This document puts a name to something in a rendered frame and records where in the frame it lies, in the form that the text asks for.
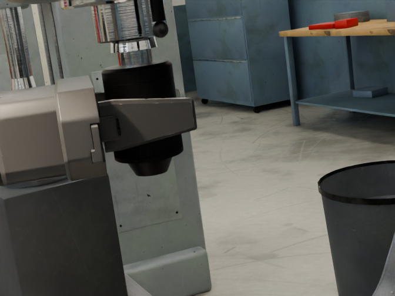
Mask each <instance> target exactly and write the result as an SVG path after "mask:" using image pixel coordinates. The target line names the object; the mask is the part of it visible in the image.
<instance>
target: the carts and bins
mask: <svg viewBox="0 0 395 296"><path fill-rule="evenodd" d="M317 183H318V189H319V193H320V194H321V195H322V202H323V208H324V215H325V219H326V225H327V232H328V236H329V243H330V250H331V254H332V260H333V267H334V274H335V278H336V285H337V291H338V295H339V296H372V295H373V293H374V292H375V290H376V288H377V286H378V283H379V281H380V278H381V275H382V273H383V269H384V266H385V263H386V260H387V256H388V253H389V249H390V246H391V242H392V240H393V236H394V232H395V160H386V161H379V162H370V163H362V164H356V165H353V166H348V167H344V168H341V169H338V170H335V171H332V172H330V173H327V174H326V175H324V176H323V177H321V178H320V180H319V181H318V182H317ZM319 186H320V188H319Z"/></svg>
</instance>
